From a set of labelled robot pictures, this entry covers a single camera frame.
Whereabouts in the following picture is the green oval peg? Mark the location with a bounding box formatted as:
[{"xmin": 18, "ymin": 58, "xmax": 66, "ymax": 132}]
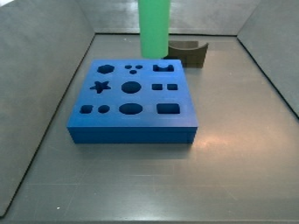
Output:
[{"xmin": 138, "ymin": 0, "xmax": 171, "ymax": 59}]

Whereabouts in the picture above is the blue shape sorter block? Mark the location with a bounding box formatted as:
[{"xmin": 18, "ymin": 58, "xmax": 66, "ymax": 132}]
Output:
[{"xmin": 67, "ymin": 59, "xmax": 199, "ymax": 144}]

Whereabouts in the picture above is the dark curved holder block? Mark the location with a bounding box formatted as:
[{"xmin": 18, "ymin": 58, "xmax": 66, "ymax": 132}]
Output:
[{"xmin": 164, "ymin": 40, "xmax": 208, "ymax": 68}]

